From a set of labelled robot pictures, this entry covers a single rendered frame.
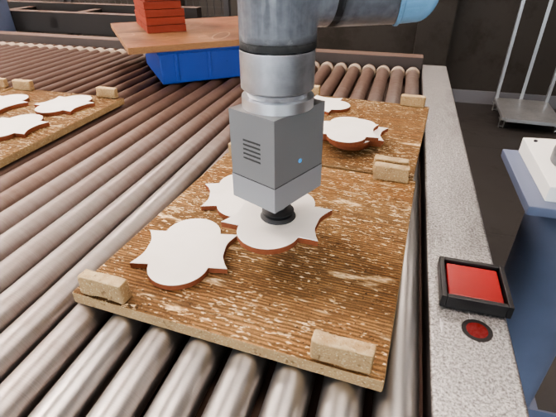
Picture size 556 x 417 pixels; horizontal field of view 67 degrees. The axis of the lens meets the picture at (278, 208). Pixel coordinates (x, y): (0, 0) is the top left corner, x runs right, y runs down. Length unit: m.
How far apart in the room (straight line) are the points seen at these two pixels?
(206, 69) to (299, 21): 0.98
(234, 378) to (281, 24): 0.33
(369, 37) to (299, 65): 4.04
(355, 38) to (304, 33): 4.06
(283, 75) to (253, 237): 0.18
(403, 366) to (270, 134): 0.26
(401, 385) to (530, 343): 0.77
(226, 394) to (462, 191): 0.53
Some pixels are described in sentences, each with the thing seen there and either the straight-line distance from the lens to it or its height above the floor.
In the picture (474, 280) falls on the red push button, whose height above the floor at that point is 0.93.
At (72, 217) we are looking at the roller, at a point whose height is 0.92.
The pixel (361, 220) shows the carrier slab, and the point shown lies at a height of 0.94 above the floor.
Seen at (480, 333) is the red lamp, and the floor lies 0.92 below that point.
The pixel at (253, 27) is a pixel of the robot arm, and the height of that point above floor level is 1.21.
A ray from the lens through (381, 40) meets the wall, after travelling 4.44.
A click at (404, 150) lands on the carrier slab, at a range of 0.85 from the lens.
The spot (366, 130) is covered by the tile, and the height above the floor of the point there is 0.97.
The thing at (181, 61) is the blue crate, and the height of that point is 0.98.
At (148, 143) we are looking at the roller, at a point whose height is 0.91.
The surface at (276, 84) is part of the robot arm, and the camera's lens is 0.41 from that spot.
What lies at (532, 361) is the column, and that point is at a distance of 1.23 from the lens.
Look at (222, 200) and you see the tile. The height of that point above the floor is 0.94.
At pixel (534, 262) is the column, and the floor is 0.70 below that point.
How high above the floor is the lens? 1.27
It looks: 32 degrees down
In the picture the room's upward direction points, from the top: straight up
